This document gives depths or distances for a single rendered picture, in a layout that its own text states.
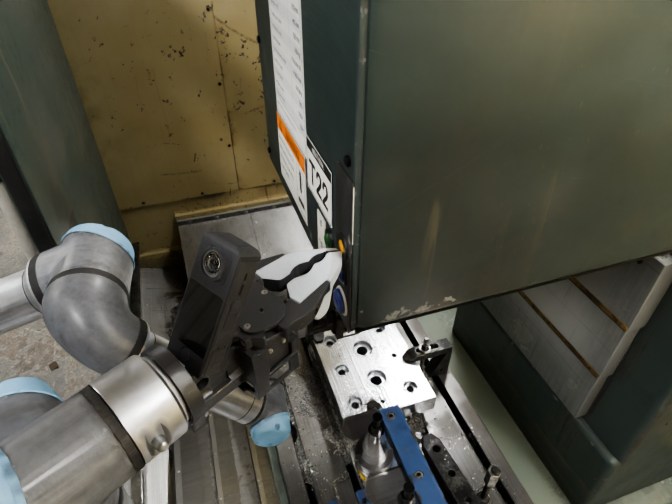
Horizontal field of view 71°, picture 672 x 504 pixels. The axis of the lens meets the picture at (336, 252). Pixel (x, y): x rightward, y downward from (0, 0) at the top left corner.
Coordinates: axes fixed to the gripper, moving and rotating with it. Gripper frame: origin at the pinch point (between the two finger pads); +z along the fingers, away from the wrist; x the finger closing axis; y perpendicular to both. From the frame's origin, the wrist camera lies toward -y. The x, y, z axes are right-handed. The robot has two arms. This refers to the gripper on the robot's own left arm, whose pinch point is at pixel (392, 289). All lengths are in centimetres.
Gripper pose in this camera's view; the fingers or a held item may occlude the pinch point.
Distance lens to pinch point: 102.6
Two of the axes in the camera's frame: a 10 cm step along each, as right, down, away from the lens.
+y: 0.1, 7.7, 6.3
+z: 9.5, -2.0, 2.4
